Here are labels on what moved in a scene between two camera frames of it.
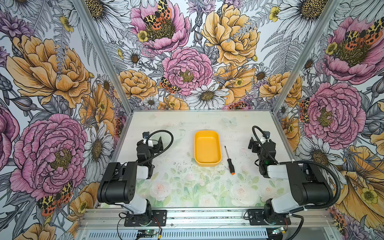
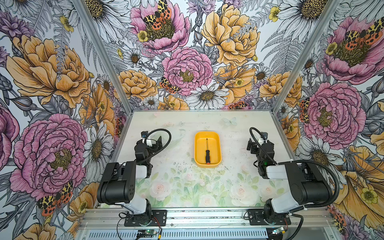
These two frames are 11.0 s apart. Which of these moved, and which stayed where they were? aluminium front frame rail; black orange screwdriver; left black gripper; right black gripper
Moved: black orange screwdriver
Stayed: left black gripper; right black gripper; aluminium front frame rail
